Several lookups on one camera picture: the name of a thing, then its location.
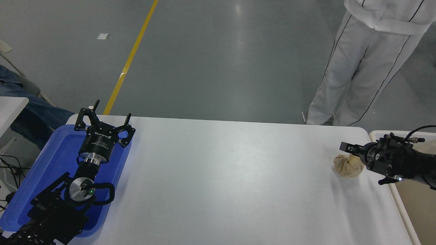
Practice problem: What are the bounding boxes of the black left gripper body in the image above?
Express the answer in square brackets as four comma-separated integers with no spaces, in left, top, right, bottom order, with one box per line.
[79,125,120,161]

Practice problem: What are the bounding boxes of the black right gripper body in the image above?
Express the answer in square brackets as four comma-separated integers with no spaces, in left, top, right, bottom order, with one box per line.
[373,133,418,186]

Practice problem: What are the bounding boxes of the tan paper ball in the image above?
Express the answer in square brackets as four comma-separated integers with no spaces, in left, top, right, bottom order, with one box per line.
[333,153,365,178]

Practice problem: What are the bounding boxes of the blue plastic tray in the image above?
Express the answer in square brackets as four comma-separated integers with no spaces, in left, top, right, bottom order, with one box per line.
[0,124,133,238]

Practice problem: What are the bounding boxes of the seated person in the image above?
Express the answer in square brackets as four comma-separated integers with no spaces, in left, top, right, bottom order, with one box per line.
[0,65,75,150]

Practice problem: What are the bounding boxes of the large pale bin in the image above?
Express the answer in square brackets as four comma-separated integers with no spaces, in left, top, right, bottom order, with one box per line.
[369,130,436,245]

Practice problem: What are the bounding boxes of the grey and white chair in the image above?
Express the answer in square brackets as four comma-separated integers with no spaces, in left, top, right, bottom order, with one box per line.
[0,40,57,109]

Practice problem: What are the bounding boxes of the small white side table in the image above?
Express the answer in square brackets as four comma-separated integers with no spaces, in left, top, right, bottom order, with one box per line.
[0,97,29,136]

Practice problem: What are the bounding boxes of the standing person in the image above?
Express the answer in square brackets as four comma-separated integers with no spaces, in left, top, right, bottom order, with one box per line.
[306,0,436,127]

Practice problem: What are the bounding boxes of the black floor cables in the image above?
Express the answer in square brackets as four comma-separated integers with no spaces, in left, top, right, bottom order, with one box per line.
[0,155,24,211]

